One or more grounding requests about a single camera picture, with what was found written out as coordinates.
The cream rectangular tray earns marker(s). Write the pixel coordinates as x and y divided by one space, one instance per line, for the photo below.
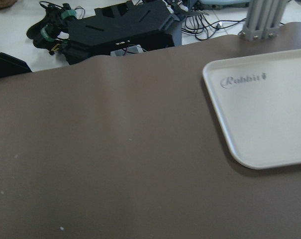
257 100

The black plastic stand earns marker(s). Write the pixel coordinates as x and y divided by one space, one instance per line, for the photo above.
115 27

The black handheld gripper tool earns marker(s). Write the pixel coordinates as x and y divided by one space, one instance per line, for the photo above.
45 33

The aluminium frame post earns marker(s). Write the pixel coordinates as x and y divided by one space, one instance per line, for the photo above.
263 19

